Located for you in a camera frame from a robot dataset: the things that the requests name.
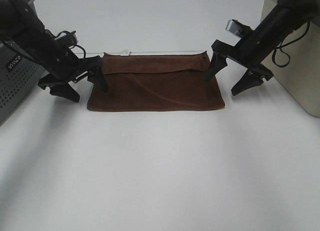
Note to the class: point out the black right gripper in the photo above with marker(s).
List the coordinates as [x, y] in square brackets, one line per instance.
[249, 52]

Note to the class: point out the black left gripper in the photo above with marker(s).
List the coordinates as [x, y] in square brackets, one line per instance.
[64, 67]

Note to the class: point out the brown towel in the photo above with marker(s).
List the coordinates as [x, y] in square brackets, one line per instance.
[156, 83]

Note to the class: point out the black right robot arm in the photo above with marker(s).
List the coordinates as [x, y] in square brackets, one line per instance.
[287, 16]

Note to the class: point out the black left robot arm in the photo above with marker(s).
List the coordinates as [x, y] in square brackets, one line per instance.
[20, 24]

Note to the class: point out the white towel label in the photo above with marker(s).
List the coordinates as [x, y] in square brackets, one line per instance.
[125, 52]

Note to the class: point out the beige plastic bin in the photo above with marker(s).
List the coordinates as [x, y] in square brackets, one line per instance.
[301, 78]

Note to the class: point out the grey perforated laundry basket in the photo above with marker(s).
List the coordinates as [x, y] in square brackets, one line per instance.
[18, 76]

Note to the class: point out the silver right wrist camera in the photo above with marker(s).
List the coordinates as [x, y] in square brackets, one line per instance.
[238, 29]

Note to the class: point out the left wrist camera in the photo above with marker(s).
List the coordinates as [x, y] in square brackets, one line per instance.
[67, 39]

